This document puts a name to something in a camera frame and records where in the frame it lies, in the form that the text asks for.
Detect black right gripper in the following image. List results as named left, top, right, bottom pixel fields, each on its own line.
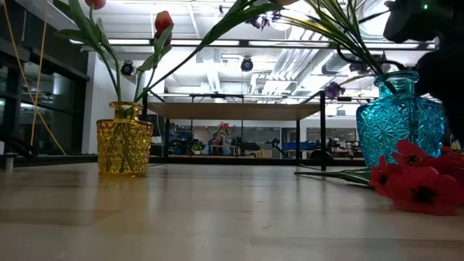
left=414, top=43, right=464, bottom=146

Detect blue glass vase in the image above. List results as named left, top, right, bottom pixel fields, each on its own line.
left=356, top=70, right=446, bottom=168

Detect red artificial flower bunch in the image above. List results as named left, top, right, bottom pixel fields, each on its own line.
left=295, top=138, right=464, bottom=218

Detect purple artificial flower bunch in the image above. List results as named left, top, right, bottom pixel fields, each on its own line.
left=245, top=0, right=407, bottom=101

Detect yellow artificial tulip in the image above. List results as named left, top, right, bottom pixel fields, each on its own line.
left=139, top=0, right=302, bottom=103

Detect orange artificial tulip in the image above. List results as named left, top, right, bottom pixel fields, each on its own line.
left=133, top=9, right=175, bottom=106

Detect yellow glass vase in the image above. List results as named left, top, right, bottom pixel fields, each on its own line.
left=96, top=101, right=154, bottom=178

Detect pink artificial tulip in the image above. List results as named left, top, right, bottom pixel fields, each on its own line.
left=67, top=0, right=123, bottom=104

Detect wooden shelf black legs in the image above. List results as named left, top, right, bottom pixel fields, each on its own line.
left=142, top=88, right=327, bottom=171

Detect small red flower plant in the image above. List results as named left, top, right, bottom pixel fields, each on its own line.
left=216, top=121, right=232, bottom=138

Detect black ceiling rail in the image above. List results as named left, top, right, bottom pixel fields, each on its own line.
left=68, top=38, right=436, bottom=51

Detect yellow cable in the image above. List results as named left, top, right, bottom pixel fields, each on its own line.
left=30, top=3, right=50, bottom=149
left=1, top=0, right=67, bottom=156

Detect small grey post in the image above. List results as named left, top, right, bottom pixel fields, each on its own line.
left=3, top=152, right=16, bottom=173

